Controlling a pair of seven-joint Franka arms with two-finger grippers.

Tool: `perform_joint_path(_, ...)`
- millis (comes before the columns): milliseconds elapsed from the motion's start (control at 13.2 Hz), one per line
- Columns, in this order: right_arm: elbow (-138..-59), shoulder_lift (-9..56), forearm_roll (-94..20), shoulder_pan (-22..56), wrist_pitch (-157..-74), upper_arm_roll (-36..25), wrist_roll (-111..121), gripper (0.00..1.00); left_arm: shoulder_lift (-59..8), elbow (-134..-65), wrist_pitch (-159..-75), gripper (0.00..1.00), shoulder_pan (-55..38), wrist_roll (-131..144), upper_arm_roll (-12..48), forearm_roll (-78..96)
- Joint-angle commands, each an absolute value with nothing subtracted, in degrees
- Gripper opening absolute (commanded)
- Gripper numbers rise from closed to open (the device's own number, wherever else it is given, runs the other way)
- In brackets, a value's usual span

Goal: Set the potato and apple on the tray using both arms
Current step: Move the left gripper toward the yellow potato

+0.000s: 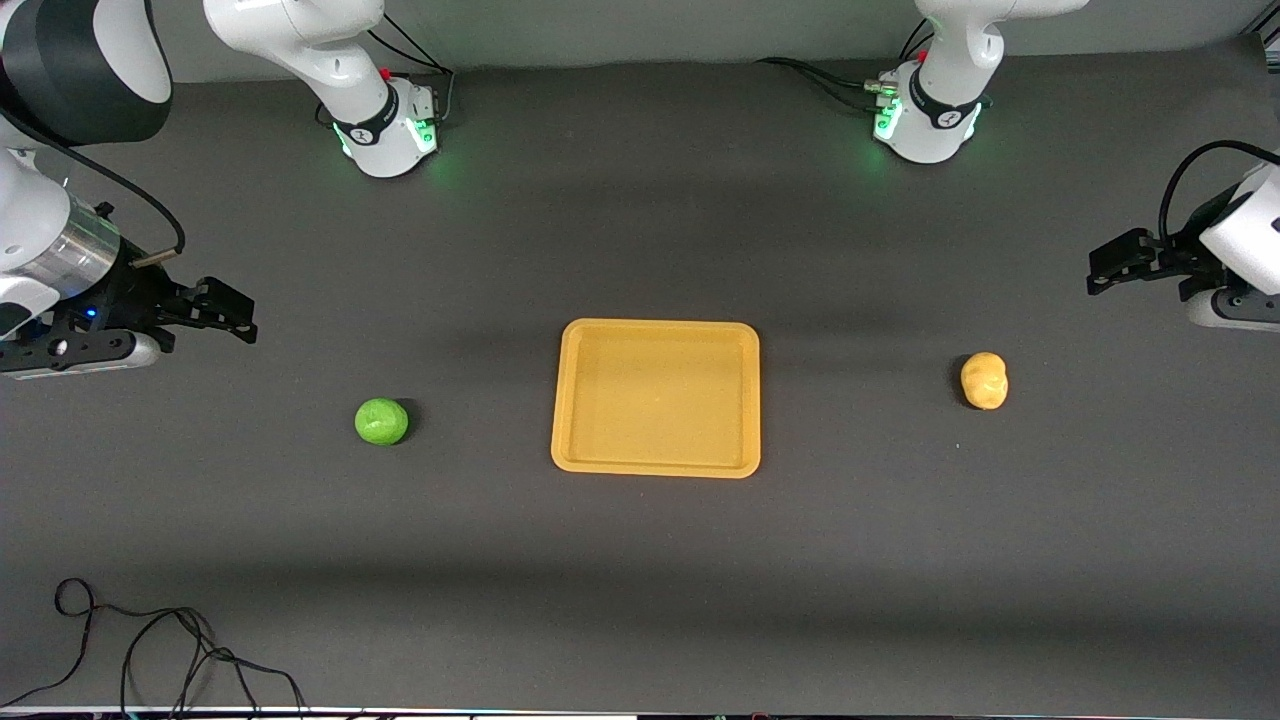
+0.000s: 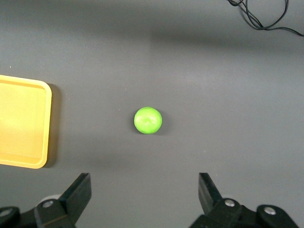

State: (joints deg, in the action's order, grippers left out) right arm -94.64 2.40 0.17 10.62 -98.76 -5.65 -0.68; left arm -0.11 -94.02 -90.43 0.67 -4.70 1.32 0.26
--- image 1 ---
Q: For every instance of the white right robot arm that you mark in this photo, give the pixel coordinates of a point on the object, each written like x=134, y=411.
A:
x=300, y=40

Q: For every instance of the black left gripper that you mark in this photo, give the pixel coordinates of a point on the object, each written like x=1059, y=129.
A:
x=1183, y=255

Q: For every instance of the green apple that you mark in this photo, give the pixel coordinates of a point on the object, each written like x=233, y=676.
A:
x=381, y=422

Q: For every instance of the yellow potato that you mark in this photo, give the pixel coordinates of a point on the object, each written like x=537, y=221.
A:
x=985, y=381

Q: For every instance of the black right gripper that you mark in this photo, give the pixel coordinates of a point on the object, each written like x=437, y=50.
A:
x=133, y=296

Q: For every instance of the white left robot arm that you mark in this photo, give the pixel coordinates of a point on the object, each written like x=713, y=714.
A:
x=940, y=130

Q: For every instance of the yellow plastic tray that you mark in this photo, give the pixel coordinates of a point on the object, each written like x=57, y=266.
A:
x=655, y=400

